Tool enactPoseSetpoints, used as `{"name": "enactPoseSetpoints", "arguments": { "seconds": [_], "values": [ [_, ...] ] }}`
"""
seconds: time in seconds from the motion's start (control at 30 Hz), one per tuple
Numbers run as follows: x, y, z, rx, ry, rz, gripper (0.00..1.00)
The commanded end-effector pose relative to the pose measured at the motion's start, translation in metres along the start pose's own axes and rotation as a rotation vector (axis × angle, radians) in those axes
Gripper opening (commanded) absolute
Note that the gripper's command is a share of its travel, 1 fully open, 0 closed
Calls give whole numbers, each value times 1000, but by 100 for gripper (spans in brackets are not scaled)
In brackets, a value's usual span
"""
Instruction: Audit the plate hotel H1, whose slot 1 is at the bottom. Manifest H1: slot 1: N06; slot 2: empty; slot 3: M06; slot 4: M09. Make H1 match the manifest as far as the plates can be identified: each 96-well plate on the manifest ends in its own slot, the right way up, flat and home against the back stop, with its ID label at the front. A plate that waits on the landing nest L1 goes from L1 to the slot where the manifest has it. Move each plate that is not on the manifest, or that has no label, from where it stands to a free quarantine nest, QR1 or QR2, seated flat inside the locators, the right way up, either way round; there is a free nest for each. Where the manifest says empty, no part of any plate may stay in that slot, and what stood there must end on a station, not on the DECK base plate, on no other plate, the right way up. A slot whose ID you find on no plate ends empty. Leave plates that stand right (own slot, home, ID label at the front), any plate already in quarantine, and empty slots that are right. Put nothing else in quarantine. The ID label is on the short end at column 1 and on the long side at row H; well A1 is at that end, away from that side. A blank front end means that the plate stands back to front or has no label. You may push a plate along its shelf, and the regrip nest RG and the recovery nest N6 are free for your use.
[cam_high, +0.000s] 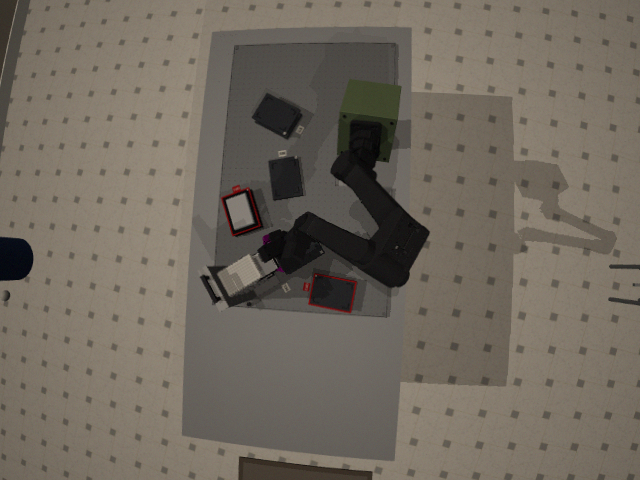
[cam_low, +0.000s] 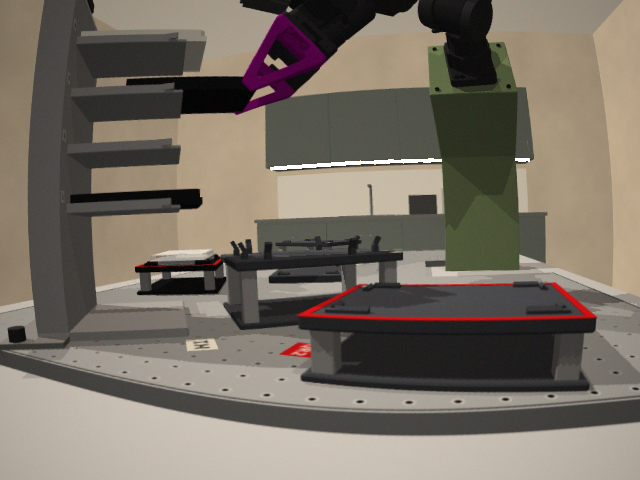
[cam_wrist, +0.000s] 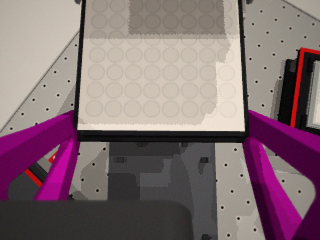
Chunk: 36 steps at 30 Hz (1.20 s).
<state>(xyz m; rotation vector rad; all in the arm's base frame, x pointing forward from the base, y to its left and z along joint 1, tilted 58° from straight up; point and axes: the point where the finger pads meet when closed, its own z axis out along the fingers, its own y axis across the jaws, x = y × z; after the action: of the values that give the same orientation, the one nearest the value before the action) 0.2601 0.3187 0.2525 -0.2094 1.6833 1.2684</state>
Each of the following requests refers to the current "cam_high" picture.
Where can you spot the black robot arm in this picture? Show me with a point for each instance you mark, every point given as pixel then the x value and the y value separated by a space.
pixel 377 257

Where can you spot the grey shelf rack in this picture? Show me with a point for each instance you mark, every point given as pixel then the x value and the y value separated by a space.
pixel 243 295

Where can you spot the white well plate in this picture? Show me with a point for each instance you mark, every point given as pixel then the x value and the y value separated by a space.
pixel 240 211

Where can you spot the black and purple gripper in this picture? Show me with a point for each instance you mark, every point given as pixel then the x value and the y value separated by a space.
pixel 266 240

